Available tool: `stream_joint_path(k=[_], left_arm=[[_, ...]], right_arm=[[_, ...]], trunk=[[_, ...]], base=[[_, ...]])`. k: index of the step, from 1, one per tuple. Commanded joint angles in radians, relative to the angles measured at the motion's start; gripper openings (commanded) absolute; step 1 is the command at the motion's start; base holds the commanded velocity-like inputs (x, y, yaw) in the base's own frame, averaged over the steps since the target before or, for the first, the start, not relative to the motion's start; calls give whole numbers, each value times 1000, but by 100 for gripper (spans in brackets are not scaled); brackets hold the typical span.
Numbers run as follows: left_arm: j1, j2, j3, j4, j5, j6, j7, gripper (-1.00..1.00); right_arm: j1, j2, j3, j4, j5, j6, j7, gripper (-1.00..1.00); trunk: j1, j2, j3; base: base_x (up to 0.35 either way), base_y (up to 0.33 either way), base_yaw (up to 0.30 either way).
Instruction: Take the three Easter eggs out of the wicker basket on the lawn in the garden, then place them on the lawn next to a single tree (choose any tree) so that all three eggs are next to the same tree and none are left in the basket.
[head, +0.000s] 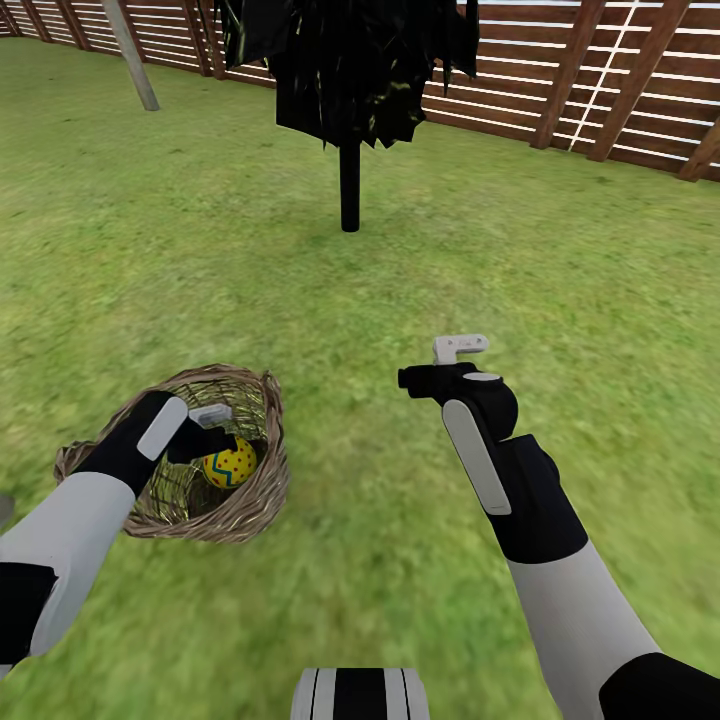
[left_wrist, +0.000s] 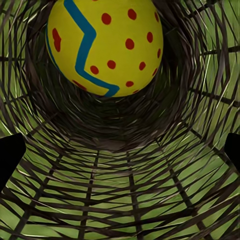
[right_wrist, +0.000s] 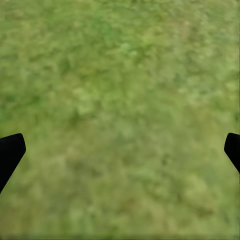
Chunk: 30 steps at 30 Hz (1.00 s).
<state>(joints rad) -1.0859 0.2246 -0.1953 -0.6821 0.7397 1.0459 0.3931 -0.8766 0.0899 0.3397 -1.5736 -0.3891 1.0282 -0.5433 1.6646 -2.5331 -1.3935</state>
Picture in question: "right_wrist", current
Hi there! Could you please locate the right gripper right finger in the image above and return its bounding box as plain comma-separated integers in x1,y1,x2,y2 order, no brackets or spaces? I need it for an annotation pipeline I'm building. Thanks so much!
224,133,240,173

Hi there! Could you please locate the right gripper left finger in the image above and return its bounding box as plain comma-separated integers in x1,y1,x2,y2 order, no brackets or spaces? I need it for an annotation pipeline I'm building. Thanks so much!
0,133,26,193

